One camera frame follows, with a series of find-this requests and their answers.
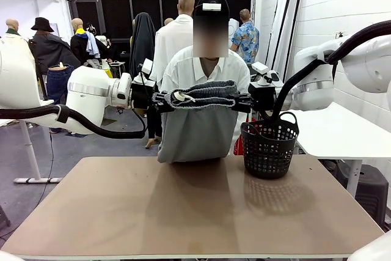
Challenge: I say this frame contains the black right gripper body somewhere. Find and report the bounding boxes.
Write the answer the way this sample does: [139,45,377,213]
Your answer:
[249,83,277,111]

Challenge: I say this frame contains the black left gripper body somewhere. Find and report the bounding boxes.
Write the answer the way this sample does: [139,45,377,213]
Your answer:
[131,80,156,111]

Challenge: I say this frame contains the grey training pants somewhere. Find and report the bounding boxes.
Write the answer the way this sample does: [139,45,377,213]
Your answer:
[157,79,239,164]

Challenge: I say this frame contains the person in white shirt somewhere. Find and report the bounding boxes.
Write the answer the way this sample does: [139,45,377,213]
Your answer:
[160,0,252,139]

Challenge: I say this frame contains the red bag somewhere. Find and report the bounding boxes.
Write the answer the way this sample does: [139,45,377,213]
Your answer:
[233,134,246,156]

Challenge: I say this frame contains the dark plastic laundry basket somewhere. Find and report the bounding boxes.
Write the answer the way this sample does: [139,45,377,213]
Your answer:
[240,111,300,180]

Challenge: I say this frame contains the mannequin in black hooded cloak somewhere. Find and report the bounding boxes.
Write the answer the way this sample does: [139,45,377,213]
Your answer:
[129,12,157,79]

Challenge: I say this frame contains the mannequin in white shirt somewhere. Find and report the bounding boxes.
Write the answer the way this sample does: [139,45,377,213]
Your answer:
[146,0,196,149]

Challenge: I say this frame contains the man in blue floral shirt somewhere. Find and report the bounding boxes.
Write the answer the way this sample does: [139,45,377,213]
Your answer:
[230,9,260,65]

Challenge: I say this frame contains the mannequin in black yellow jacket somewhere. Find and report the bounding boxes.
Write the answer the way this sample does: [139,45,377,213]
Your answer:
[70,18,108,67]

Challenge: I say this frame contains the white side table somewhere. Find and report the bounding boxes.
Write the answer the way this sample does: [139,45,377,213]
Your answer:
[0,119,64,185]
[285,101,391,198]

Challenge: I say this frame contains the mannequin legs in blue jeans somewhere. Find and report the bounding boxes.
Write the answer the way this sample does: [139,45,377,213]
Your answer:
[45,62,75,135]

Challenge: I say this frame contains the mannequin with black hat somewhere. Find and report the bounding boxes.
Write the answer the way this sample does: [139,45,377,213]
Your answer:
[27,17,82,75]

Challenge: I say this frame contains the black plastic stool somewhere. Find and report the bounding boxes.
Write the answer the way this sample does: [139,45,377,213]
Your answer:
[334,163,390,232]

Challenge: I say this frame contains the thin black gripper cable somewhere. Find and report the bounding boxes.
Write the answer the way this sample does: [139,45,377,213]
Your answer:
[133,64,148,136]

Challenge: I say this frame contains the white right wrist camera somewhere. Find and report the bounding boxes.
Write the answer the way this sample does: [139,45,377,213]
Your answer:
[250,61,270,76]

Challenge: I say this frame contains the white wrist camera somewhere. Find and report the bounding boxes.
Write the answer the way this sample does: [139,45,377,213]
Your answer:
[250,61,270,76]
[141,58,154,76]

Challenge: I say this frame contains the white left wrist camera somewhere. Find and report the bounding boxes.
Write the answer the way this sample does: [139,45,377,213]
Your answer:
[141,58,154,76]

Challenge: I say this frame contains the white panel with black frame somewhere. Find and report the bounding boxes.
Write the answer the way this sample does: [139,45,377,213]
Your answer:
[265,0,305,82]

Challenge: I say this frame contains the thin black floor cable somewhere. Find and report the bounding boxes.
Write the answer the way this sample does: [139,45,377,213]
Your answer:
[0,131,55,239]

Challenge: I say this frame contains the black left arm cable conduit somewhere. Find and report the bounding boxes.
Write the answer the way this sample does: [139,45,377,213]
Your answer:
[0,104,147,139]

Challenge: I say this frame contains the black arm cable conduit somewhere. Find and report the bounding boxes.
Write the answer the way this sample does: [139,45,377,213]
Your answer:
[0,104,147,139]
[268,20,391,125]

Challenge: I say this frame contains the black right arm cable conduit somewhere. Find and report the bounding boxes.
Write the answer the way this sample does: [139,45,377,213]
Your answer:
[268,20,391,125]

